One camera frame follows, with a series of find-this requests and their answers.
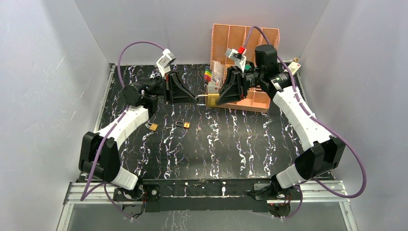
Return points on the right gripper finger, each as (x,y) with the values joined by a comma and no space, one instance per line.
(230,97)
(232,81)

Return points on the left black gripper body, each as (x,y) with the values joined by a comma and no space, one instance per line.
(169,88)

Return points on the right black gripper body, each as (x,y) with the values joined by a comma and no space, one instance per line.
(251,78)

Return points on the brass long-shackle padlock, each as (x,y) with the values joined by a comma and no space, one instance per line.
(182,124)

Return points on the brass padlock with keys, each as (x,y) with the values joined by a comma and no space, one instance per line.
(152,126)

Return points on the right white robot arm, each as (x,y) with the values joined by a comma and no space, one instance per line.
(322,151)

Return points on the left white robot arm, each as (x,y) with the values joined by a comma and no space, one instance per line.
(99,155)

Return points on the white card boxes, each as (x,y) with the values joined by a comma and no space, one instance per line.
(217,77)

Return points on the orange plastic file organizer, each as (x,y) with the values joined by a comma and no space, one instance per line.
(251,41)

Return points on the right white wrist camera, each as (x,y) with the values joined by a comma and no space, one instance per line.
(238,56)

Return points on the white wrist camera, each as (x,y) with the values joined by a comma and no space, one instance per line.
(238,56)
(165,61)

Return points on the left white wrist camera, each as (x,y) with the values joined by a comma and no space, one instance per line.
(165,61)

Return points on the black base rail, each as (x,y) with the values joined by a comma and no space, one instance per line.
(207,194)

